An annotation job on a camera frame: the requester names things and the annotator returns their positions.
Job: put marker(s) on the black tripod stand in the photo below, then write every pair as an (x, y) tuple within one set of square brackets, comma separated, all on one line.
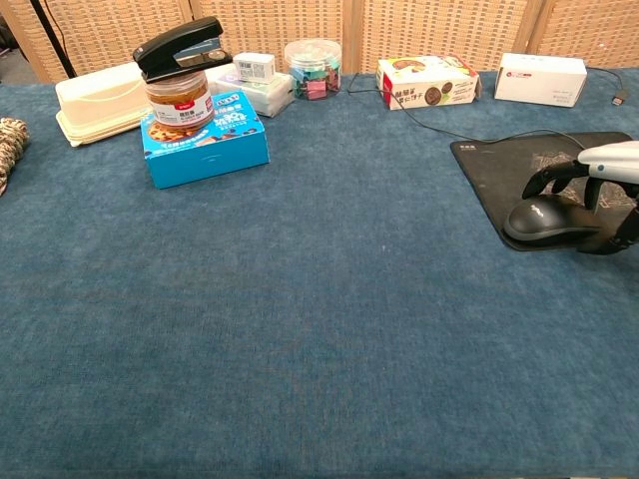
[(51, 35)]

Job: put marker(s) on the white cardboard box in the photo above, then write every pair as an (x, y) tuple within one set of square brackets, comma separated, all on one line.
[(539, 82)]

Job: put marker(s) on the black computer mouse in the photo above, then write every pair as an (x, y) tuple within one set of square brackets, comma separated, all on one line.
[(539, 219)]

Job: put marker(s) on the blue tablecloth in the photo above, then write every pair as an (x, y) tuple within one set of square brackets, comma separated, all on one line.
[(299, 324)]

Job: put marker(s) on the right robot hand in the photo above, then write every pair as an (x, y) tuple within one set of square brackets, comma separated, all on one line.
[(619, 162)]

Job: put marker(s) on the clear snack jar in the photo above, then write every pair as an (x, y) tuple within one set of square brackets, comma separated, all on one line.
[(180, 105)]

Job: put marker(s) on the black mouse pad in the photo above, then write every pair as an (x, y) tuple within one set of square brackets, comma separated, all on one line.
[(484, 169)]

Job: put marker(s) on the red white cookie box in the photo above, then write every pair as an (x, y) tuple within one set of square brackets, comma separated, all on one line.
[(424, 90)]

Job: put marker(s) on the black stapler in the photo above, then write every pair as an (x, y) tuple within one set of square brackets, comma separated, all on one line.
[(170, 50)]

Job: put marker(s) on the clear jar of binder clips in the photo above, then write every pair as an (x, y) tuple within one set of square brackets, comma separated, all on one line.
[(312, 70)]

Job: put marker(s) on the long white tissue pack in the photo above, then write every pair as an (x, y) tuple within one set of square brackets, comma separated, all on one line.
[(269, 97)]

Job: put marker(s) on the small white box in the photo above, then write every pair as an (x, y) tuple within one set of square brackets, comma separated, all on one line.
[(254, 67)]

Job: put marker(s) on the cream plastic lunch box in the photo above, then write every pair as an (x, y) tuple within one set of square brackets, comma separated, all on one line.
[(95, 105)]

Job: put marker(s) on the woven folding screen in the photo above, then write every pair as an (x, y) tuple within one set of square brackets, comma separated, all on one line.
[(424, 30)]

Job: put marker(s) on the blue cookie box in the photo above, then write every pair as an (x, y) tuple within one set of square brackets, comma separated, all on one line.
[(209, 159)]

